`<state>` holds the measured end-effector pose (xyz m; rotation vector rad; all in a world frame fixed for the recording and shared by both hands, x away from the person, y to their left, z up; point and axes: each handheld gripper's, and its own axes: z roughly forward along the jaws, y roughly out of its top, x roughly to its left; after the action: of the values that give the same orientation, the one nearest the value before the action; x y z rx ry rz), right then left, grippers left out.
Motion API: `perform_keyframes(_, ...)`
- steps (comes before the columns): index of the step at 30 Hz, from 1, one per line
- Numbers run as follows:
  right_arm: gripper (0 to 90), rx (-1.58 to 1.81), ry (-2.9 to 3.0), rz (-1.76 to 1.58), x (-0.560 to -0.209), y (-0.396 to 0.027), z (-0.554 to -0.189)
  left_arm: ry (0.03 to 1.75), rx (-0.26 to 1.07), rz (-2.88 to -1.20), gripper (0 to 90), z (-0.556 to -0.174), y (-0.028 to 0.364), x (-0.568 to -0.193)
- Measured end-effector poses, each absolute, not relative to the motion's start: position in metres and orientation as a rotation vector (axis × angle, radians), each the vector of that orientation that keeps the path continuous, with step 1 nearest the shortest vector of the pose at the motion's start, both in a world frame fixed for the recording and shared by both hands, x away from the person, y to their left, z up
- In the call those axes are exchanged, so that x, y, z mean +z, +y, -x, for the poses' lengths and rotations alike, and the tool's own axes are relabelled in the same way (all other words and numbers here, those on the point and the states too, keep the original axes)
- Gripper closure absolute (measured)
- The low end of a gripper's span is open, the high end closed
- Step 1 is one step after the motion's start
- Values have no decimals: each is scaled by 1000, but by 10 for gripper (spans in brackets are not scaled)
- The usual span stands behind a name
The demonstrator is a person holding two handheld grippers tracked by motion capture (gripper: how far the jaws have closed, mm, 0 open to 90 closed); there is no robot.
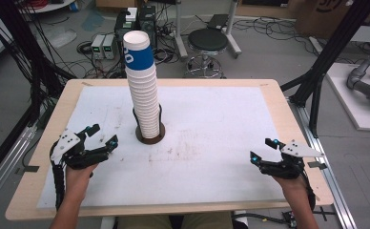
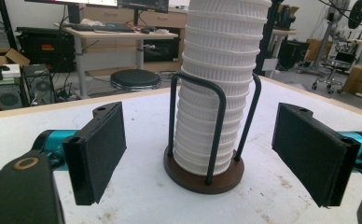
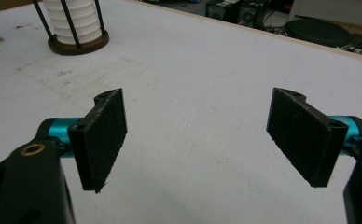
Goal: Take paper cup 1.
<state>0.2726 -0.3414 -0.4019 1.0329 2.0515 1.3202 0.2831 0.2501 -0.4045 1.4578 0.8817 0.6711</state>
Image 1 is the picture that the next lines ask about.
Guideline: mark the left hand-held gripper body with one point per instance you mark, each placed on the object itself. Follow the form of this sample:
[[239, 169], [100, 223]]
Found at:
[[78, 156]]

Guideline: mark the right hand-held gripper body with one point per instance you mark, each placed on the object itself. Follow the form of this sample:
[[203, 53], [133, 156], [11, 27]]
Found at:
[[284, 167]]

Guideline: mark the dark brown cup holder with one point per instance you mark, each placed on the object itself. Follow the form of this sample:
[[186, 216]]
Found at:
[[149, 140]]

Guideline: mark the stack of paper cups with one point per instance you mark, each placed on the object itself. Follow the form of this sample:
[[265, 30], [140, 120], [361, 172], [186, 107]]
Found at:
[[143, 86]]

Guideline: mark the person's right hand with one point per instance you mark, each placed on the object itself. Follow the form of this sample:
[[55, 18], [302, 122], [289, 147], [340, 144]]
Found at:
[[289, 183]]

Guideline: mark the person's left hand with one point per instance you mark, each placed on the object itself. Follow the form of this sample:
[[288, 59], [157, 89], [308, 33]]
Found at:
[[78, 179]]

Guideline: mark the black tape piece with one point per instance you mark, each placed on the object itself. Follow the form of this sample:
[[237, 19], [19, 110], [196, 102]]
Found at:
[[27, 169], [317, 165]]

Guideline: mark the white table mat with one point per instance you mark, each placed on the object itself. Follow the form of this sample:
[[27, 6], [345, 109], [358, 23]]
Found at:
[[205, 143]]

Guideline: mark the person's khaki pants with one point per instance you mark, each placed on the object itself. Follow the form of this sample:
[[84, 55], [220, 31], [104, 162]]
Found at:
[[205, 221]]

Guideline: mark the grey power supply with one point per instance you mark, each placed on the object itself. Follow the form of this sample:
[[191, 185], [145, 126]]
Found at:
[[97, 46], [109, 46]]

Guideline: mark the white platform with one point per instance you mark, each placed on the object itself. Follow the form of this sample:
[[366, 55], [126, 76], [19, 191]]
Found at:
[[348, 101]]

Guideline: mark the white stand leg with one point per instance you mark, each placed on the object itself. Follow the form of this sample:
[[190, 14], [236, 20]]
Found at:
[[233, 31], [180, 31]]

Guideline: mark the black computer tower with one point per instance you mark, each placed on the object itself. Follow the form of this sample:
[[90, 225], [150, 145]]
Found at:
[[147, 22]]

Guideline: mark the small white box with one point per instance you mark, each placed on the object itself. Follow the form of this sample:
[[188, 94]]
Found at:
[[131, 14]]

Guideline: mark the black round stool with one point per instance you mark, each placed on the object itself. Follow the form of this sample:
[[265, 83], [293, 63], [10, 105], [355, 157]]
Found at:
[[208, 39]]

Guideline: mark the cardboard box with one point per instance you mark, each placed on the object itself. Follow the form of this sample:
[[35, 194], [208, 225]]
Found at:
[[323, 16]]

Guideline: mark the aluminium rail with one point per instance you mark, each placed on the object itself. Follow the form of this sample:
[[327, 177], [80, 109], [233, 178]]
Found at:
[[329, 178], [8, 168]]

